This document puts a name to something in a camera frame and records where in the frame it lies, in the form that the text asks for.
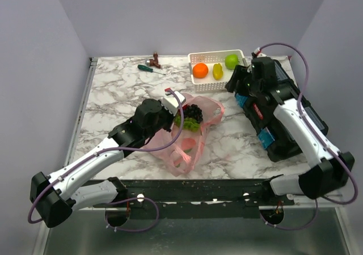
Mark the green handled screwdriver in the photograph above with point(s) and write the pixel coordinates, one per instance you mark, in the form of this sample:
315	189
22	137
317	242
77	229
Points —
145	68

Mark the green fake apple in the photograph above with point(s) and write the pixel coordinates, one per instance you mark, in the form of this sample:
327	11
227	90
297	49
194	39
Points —
231	61

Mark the dark purple fake grapes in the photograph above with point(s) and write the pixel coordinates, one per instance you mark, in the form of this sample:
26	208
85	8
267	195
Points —
193	111

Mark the green fake grapes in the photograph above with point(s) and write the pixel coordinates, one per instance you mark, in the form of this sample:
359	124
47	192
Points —
190	124

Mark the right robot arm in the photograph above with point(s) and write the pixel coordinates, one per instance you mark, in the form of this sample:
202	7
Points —
286	127

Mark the brown metal faucet valve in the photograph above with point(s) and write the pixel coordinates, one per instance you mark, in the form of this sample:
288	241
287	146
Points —
153	62

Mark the aluminium frame rail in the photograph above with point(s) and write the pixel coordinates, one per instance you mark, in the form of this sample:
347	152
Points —
81	112

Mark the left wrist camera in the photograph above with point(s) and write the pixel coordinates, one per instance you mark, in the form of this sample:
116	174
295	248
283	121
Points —
173	101

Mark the black plastic toolbox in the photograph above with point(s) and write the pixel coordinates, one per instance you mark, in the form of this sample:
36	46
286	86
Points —
275	86

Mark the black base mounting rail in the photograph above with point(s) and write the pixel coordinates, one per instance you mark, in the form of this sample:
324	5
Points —
196	198

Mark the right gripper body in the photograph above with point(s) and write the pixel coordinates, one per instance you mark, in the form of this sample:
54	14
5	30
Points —
248	86

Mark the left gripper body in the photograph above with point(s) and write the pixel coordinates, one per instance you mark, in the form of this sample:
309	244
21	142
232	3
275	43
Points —
165	120

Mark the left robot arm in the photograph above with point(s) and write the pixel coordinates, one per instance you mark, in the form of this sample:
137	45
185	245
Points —
56	196

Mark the orange fake orange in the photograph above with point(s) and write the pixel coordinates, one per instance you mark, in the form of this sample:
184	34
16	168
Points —
200	70

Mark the yellow fake lemon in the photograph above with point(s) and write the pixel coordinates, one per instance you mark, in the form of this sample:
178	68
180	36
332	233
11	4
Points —
217	71

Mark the pink plastic bag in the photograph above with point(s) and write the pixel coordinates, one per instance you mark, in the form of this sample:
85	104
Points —
182	156

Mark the white perforated plastic basket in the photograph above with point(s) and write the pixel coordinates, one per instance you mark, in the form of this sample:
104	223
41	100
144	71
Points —
211	71

